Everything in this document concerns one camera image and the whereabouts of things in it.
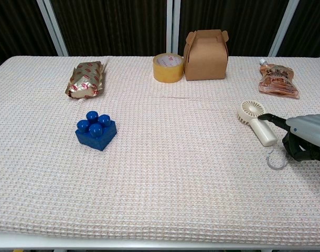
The orange spouted drink pouch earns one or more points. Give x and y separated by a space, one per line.
278 80

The black ribbed partition panel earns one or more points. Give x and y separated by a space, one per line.
15 29
115 27
307 29
228 26

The blue toy building block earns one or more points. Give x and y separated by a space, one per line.
96 131

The gold foil snack pack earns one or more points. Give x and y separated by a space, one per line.
86 80

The yellow packing tape roll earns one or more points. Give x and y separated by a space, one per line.
168 67

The white waffle table cloth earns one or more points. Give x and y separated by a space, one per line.
149 147

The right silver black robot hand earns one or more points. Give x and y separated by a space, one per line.
307 136

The cream handheld fan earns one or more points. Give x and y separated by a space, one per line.
257 119

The brown kraft gable box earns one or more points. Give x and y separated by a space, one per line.
206 56

